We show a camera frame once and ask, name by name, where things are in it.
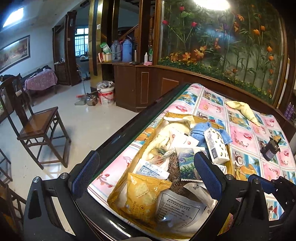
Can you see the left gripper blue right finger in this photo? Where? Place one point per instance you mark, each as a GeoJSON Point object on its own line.
{"type": "Point", "coordinates": [211, 175]}

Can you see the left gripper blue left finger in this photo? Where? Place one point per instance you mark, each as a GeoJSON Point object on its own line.
{"type": "Point", "coordinates": [82, 173]}

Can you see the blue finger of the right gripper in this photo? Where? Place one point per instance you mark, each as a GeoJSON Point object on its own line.
{"type": "Point", "coordinates": [267, 186]}

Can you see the tropical print pouch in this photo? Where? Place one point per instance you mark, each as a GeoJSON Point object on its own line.
{"type": "Point", "coordinates": [188, 172]}

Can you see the white patterned tissue pack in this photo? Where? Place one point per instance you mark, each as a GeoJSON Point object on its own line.
{"type": "Point", "coordinates": [217, 148]}

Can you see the white text printed bag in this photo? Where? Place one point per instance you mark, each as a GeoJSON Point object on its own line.
{"type": "Point", "coordinates": [178, 211]}

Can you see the yellow cracker packet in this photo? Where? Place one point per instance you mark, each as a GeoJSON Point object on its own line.
{"type": "Point", "coordinates": [142, 195]}

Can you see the brown knitted plush toy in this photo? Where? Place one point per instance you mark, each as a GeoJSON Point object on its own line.
{"type": "Point", "coordinates": [177, 185]}

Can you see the white blue printed sachet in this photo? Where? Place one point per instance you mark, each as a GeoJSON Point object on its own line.
{"type": "Point", "coordinates": [151, 170]}

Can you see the yellow cardboard box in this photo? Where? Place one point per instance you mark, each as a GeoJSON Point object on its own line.
{"type": "Point", "coordinates": [173, 131]}

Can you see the black electric motor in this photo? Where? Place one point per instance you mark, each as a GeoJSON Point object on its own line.
{"type": "Point", "coordinates": [271, 148]}

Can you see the colourful patterned tablecloth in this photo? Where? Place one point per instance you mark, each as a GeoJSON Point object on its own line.
{"type": "Point", "coordinates": [247, 140]}

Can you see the wooden chair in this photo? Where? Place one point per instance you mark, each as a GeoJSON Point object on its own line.
{"type": "Point", "coordinates": [42, 128]}

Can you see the yellow cloth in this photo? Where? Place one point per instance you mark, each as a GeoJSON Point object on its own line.
{"type": "Point", "coordinates": [245, 110]}

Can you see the steel kettle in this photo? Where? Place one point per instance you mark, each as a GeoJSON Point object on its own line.
{"type": "Point", "coordinates": [91, 98]}

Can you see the white plastic bucket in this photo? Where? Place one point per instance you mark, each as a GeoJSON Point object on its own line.
{"type": "Point", "coordinates": [106, 93]}

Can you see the pink covered table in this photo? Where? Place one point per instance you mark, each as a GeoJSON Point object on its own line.
{"type": "Point", "coordinates": [41, 81]}

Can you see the grey water jug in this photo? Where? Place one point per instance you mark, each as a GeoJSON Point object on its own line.
{"type": "Point", "coordinates": [116, 51]}

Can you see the blue thermos jug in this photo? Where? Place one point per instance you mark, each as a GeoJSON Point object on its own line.
{"type": "Point", "coordinates": [127, 51]}

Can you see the flower mural panel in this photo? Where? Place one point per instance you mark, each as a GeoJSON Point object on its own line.
{"type": "Point", "coordinates": [238, 42]}

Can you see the framed landscape painting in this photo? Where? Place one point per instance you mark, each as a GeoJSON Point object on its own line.
{"type": "Point", "coordinates": [14, 53]}

